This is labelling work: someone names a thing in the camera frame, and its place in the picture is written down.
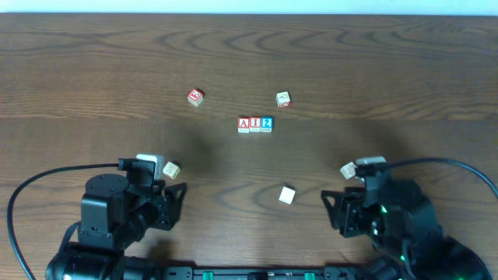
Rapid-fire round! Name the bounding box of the red letter A block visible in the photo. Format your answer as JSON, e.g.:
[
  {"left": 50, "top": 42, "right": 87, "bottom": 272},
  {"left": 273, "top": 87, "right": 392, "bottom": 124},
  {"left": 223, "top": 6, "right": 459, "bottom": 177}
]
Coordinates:
[{"left": 237, "top": 117, "right": 250, "bottom": 133}]

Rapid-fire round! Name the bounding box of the blue number 2 block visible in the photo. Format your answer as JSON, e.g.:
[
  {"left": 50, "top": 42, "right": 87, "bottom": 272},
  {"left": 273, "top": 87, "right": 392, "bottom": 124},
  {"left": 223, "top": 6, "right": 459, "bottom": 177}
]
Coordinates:
[{"left": 261, "top": 117, "right": 273, "bottom": 133}]

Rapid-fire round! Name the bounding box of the red letter I block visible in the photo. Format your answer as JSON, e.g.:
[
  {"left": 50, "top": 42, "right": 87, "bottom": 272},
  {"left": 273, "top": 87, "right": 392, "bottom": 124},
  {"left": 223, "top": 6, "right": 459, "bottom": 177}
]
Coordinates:
[{"left": 249, "top": 117, "right": 261, "bottom": 132}]

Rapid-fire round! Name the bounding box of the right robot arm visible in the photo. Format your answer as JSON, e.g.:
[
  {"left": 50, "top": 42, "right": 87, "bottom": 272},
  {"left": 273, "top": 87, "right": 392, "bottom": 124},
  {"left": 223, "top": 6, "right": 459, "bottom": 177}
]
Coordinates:
[{"left": 321, "top": 163, "right": 492, "bottom": 280}]

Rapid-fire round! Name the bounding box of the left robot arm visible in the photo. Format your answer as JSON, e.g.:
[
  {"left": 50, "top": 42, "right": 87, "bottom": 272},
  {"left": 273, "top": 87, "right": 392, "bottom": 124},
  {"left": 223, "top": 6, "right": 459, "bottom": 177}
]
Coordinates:
[{"left": 45, "top": 159, "right": 187, "bottom": 280}]

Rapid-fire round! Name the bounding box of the yellow number 2 block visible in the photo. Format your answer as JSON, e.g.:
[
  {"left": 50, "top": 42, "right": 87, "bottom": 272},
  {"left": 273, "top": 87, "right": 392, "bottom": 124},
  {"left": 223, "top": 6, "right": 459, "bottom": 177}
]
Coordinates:
[{"left": 163, "top": 162, "right": 181, "bottom": 180}]

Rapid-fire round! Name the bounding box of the white turtle picture block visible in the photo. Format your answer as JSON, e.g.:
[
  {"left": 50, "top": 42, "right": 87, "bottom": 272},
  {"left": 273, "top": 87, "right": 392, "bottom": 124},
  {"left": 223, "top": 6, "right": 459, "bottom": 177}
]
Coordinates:
[{"left": 340, "top": 162, "right": 356, "bottom": 180}]

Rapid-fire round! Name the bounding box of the plain white top block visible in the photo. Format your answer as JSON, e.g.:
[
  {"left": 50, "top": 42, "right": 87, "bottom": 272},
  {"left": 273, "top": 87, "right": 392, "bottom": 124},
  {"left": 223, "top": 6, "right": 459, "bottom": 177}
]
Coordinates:
[{"left": 279, "top": 187, "right": 296, "bottom": 205}]

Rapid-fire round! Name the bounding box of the red letter E block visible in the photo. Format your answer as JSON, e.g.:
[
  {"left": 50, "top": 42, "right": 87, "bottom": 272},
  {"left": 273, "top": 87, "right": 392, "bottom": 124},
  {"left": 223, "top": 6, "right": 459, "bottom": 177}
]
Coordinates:
[{"left": 188, "top": 89, "right": 204, "bottom": 107}]

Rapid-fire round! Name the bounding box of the white block red bottom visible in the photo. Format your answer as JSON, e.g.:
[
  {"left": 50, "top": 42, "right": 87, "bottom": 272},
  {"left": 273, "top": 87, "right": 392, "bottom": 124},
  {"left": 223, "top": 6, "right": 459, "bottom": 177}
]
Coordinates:
[{"left": 275, "top": 92, "right": 291, "bottom": 107}]

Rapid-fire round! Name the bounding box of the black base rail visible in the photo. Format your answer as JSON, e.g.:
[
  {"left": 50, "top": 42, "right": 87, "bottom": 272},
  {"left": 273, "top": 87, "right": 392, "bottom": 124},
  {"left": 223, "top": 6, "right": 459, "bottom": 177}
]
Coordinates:
[{"left": 124, "top": 265, "right": 374, "bottom": 280}]

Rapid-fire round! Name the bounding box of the right black cable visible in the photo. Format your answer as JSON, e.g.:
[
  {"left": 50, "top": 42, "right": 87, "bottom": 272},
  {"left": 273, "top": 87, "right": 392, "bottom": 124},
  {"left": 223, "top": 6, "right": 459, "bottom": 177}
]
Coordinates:
[{"left": 383, "top": 156, "right": 498, "bottom": 201}]

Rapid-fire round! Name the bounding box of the black cable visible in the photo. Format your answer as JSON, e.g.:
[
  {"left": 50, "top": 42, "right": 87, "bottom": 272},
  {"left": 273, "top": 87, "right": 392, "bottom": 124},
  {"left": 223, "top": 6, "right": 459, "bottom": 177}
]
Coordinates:
[
  {"left": 6, "top": 163, "right": 121, "bottom": 280},
  {"left": 383, "top": 156, "right": 498, "bottom": 201}
]

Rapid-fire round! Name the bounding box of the left black cable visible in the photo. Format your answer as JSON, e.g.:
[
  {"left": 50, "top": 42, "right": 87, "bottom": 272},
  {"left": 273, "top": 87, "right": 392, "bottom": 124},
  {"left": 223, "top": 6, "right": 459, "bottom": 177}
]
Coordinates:
[{"left": 6, "top": 163, "right": 121, "bottom": 280}]

